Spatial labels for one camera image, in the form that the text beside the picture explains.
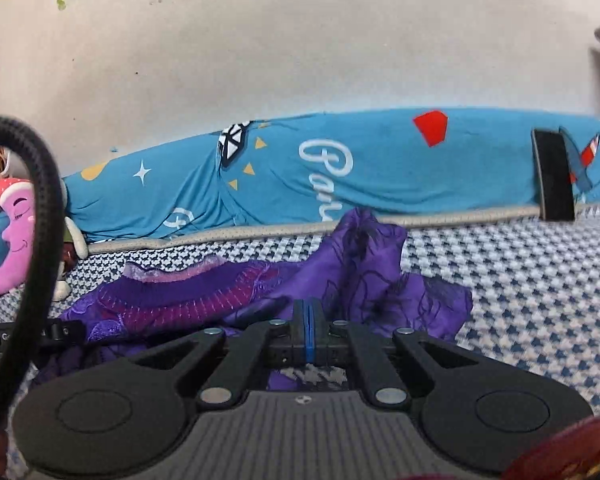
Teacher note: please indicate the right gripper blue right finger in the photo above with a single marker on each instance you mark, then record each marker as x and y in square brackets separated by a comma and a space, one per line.
[363, 355]

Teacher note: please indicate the pink moon plush toy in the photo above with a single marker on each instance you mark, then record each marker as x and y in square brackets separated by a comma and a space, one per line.
[17, 201]

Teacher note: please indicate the beige bunny plush toy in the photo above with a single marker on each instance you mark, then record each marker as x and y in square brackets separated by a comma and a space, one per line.
[74, 248]

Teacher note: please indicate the blue cartoon print bedsheet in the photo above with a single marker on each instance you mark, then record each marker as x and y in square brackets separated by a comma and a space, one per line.
[315, 168]

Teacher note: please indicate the blue white houndstooth mat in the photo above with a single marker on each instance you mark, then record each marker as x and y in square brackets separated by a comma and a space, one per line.
[523, 367]

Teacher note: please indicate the purple patterned garment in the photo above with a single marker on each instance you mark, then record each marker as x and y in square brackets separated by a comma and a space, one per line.
[355, 273]

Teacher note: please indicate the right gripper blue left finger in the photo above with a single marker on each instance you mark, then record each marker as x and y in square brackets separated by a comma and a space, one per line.
[250, 358]

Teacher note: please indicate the black smartphone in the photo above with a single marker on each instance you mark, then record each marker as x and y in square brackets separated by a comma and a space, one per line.
[551, 161]

